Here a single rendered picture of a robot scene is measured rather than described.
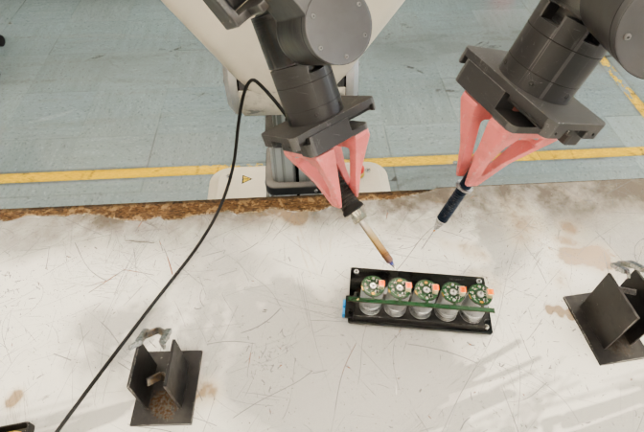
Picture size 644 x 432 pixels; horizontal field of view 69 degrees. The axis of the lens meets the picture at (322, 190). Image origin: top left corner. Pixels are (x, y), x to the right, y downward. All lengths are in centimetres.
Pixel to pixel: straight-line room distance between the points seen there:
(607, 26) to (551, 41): 7
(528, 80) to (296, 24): 17
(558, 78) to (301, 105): 21
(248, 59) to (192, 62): 166
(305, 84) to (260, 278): 26
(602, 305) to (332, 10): 42
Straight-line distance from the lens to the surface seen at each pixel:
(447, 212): 45
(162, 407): 55
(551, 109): 36
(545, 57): 36
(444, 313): 54
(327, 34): 37
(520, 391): 57
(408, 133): 192
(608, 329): 61
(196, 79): 226
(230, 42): 71
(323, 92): 44
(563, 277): 66
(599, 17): 31
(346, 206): 49
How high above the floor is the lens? 125
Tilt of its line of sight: 48 degrees down
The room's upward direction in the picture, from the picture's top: straight up
